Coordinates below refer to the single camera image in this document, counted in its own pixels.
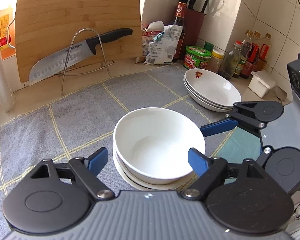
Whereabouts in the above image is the black handled kitchen knife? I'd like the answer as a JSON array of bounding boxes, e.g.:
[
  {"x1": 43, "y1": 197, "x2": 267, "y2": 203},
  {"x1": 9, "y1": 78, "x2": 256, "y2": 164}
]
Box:
[{"x1": 29, "y1": 28, "x2": 133, "y2": 85}]

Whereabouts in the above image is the yellow lid spice jar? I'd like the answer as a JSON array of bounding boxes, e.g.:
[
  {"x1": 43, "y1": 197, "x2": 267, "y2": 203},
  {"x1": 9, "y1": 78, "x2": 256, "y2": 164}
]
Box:
[{"x1": 206, "y1": 49, "x2": 224, "y2": 73}]

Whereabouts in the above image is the white plate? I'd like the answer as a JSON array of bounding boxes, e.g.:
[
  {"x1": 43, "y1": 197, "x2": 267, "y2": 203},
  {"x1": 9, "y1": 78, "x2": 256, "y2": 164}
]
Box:
[
  {"x1": 184, "y1": 68, "x2": 242, "y2": 107},
  {"x1": 183, "y1": 80, "x2": 233, "y2": 108},
  {"x1": 186, "y1": 86, "x2": 233, "y2": 113}
]

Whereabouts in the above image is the green lid sauce jar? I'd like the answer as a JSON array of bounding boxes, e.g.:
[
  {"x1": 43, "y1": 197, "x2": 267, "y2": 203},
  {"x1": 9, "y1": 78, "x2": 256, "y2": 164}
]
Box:
[{"x1": 183, "y1": 46, "x2": 212, "y2": 69}]

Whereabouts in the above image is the oil bottle gold cap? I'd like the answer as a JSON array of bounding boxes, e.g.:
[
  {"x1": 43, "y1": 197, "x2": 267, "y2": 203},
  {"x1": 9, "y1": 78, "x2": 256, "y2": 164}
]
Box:
[{"x1": 232, "y1": 30, "x2": 253, "y2": 78}]

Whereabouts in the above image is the orange white food bag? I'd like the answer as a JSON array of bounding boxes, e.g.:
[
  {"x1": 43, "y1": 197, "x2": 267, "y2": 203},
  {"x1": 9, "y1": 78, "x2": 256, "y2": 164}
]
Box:
[{"x1": 141, "y1": 21, "x2": 164, "y2": 56}]

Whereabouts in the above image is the white salt bag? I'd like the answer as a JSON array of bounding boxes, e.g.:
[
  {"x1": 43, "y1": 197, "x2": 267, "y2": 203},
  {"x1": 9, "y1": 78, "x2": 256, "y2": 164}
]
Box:
[{"x1": 145, "y1": 25, "x2": 178, "y2": 65}]

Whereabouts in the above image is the dark red knife block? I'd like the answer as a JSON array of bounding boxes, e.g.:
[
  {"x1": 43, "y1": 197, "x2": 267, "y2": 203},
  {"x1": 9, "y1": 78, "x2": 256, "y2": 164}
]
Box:
[{"x1": 179, "y1": 8, "x2": 205, "y2": 60}]

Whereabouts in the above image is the red cap clear bottle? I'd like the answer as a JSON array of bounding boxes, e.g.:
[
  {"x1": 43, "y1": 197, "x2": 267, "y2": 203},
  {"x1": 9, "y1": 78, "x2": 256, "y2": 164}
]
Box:
[{"x1": 217, "y1": 41, "x2": 242, "y2": 80}]

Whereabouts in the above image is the white plate back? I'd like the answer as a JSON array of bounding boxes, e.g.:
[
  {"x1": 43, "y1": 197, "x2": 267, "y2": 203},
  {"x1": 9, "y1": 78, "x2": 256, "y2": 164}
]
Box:
[{"x1": 184, "y1": 68, "x2": 242, "y2": 107}]

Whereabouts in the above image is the white plastic container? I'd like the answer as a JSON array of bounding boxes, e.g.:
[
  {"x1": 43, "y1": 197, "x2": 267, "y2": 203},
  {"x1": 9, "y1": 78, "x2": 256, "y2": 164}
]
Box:
[{"x1": 248, "y1": 70, "x2": 276, "y2": 98}]

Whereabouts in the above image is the orange cooking wine jug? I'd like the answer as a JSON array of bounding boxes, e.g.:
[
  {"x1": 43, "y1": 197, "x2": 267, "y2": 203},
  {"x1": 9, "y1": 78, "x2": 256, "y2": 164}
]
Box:
[{"x1": 0, "y1": 7, "x2": 15, "y2": 60}]

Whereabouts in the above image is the floral bowl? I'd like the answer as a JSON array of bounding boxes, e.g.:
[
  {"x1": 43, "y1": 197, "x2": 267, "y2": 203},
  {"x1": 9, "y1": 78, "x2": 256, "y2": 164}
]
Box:
[
  {"x1": 113, "y1": 150, "x2": 196, "y2": 189},
  {"x1": 113, "y1": 107, "x2": 206, "y2": 181},
  {"x1": 113, "y1": 150, "x2": 198, "y2": 191}
]

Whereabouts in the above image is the metal wire board stand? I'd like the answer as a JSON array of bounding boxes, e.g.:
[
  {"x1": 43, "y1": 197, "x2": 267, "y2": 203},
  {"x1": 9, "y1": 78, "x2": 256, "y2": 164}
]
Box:
[{"x1": 55, "y1": 28, "x2": 114, "y2": 96}]

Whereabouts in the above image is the green cap small bottle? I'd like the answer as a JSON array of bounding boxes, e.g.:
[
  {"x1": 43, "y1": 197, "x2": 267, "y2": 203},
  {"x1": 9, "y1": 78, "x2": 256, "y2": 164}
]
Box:
[{"x1": 204, "y1": 42, "x2": 214, "y2": 52}]

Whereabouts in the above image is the bamboo cutting board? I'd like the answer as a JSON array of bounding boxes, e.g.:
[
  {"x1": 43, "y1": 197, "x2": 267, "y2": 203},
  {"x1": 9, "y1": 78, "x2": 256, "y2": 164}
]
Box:
[{"x1": 15, "y1": 0, "x2": 142, "y2": 83}]

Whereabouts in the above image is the grey blue checked dish mat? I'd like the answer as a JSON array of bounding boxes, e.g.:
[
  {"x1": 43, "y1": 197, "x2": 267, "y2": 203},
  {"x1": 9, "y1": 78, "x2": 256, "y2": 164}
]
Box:
[{"x1": 0, "y1": 64, "x2": 263, "y2": 240}]

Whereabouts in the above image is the dark vinegar bottle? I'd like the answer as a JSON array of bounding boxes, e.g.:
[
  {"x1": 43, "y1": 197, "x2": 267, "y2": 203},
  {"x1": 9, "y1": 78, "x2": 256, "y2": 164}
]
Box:
[{"x1": 172, "y1": 2, "x2": 186, "y2": 62}]

